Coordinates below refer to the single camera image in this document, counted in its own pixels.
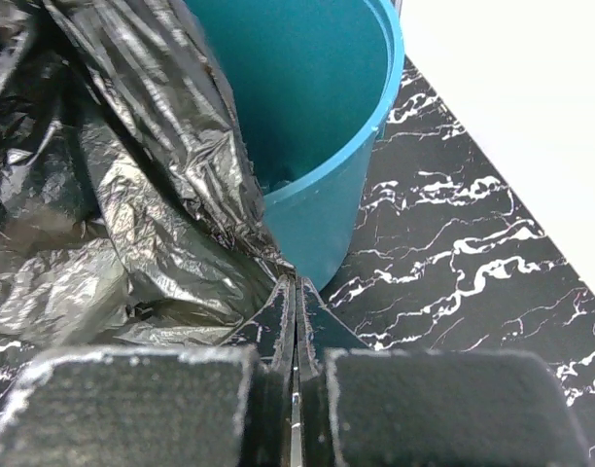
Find teal plastic trash bin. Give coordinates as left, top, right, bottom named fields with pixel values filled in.
left=189, top=0, right=405, bottom=288

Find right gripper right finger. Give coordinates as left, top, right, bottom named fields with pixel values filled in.
left=295, top=279, right=591, bottom=466

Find black trash bag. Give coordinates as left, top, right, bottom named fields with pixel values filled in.
left=0, top=1, right=293, bottom=347

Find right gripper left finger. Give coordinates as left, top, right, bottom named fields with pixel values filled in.
left=0, top=277, right=296, bottom=466

